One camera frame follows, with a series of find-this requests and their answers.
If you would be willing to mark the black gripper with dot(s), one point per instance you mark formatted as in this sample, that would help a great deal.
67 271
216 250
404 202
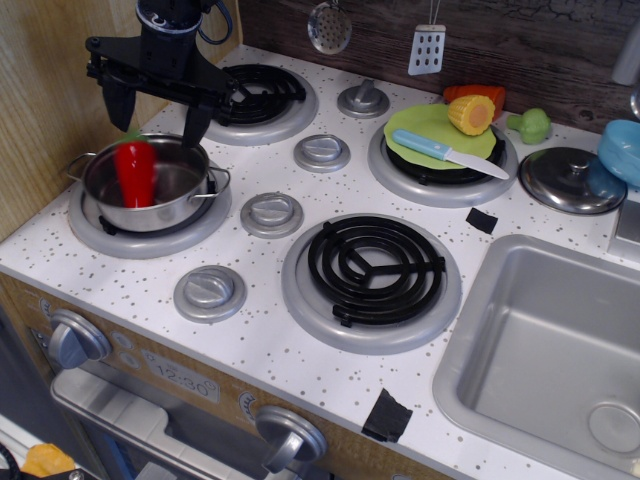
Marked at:
165 64

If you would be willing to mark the red toy pepper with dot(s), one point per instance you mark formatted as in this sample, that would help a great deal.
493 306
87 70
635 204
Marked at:
135 160

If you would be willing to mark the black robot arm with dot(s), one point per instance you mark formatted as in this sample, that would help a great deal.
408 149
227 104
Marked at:
174 15

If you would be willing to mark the small steel pot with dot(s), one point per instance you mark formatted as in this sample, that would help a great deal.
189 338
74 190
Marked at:
186 180

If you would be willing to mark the back left black burner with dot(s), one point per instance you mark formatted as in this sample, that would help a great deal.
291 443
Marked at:
271 105

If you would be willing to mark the grey knob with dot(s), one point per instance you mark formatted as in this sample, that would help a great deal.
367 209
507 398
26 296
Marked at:
364 101
321 153
209 294
271 215

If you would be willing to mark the grey knob middle upper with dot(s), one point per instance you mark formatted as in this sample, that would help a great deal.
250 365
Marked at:
321 153

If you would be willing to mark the grey knob front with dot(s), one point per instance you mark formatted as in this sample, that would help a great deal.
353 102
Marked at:
209 294

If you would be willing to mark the grey knob back centre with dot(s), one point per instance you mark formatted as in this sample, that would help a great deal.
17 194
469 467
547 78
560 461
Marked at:
364 101

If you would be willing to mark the silver oven dial left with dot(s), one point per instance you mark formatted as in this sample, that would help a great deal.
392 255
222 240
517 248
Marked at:
75 340

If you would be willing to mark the silver oven dial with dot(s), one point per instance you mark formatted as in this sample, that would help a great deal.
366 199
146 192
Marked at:
290 437
75 340

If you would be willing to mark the hanging steel spatula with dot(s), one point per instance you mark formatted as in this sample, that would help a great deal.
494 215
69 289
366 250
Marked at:
427 48

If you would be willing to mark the green plate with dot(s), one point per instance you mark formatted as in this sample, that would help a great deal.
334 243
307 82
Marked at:
431 121

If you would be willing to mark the front right black burner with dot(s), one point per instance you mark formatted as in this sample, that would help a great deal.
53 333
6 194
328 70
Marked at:
371 285

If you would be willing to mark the yellow toy corn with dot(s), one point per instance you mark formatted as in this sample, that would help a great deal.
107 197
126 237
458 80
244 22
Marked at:
471 114

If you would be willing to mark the black tape piece right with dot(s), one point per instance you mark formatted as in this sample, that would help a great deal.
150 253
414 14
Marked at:
481 221

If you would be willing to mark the black tape piece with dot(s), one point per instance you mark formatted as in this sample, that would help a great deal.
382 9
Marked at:
481 221
387 420

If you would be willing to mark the orange toy carrot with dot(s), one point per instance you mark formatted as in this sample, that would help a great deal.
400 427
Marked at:
497 94

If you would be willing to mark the silver oven dial right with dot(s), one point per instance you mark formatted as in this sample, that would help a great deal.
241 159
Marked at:
290 437

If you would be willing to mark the yellow object bottom left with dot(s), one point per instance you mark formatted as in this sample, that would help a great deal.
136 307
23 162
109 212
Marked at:
44 460

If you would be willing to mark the green toy broccoli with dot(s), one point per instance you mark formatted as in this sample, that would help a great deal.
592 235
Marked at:
533 125

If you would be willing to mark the black tape piece front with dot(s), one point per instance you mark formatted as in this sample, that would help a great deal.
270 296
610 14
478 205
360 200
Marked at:
387 420

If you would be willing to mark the steel pot lid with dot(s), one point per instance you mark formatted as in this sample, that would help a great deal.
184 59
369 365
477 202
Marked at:
572 181

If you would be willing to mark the silver sink basin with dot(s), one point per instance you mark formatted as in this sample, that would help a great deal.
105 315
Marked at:
544 359

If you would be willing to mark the blue bowl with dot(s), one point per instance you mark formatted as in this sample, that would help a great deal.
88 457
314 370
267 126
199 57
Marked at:
618 150

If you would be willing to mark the silver faucet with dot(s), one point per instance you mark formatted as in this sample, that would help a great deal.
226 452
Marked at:
626 70

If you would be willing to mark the blue handled toy knife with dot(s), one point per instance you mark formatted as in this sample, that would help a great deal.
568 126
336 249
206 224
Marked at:
445 152

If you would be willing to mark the silver oven door handle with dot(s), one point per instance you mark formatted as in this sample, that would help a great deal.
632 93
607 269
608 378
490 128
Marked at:
182 440

